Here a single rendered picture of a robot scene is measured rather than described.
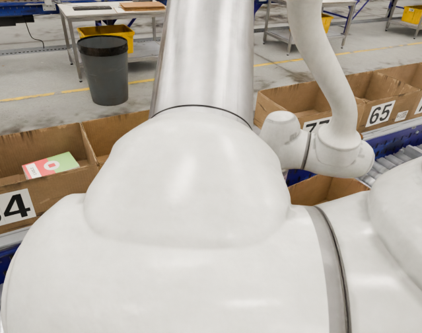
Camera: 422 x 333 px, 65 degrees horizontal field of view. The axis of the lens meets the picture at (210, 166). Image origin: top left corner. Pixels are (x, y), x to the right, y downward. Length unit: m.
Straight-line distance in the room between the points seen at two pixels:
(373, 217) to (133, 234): 0.15
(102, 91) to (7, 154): 2.55
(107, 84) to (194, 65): 3.47
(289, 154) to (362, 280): 0.67
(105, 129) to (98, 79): 2.44
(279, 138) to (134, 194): 0.66
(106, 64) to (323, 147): 3.05
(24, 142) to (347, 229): 1.20
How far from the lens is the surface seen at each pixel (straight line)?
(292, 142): 0.86
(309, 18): 0.71
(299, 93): 1.76
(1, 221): 1.14
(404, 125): 1.93
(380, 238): 0.23
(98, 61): 3.67
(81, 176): 1.07
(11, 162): 1.36
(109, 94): 3.82
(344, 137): 0.85
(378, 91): 2.11
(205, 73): 0.29
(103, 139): 1.36
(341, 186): 1.39
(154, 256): 0.20
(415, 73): 2.44
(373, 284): 0.21
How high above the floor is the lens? 1.64
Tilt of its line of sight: 36 degrees down
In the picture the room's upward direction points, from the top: 3 degrees clockwise
